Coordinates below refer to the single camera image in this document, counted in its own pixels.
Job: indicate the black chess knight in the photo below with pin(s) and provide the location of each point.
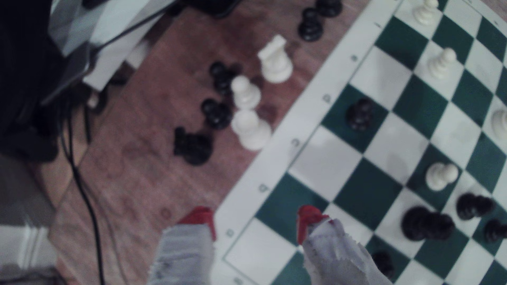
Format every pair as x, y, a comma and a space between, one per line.
192, 146

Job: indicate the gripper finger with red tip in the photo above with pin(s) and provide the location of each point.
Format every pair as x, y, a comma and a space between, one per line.
332, 257
184, 253

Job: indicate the large black chess piece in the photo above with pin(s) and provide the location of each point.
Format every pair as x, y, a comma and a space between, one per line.
426, 223

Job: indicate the white box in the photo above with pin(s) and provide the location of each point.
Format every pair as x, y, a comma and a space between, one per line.
115, 43

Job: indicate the black chess pawn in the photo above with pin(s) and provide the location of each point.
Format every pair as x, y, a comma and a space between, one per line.
311, 25
216, 113
359, 114
221, 77
497, 230
473, 206

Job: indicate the white chess rook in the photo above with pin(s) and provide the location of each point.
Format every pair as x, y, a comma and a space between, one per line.
275, 59

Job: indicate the green and white chess board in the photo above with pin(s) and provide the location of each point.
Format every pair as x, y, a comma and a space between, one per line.
324, 162

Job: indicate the white chess pawn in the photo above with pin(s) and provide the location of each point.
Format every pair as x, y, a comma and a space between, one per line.
426, 12
439, 176
244, 93
441, 63

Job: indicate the large white chess piece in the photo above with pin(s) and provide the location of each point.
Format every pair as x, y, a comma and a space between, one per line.
251, 128

